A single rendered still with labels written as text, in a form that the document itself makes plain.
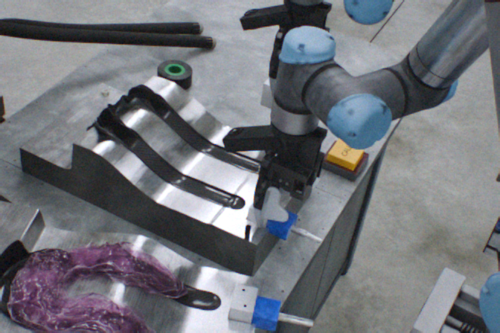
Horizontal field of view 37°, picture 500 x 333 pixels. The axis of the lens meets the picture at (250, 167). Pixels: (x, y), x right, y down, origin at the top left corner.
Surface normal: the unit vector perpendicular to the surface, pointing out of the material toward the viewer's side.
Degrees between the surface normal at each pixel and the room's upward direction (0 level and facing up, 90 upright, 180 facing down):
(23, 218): 0
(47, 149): 0
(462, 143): 0
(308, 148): 90
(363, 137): 90
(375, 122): 90
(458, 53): 107
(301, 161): 90
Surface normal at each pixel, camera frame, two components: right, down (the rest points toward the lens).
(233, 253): -0.46, 0.54
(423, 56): -0.87, 0.21
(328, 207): 0.11, -0.75
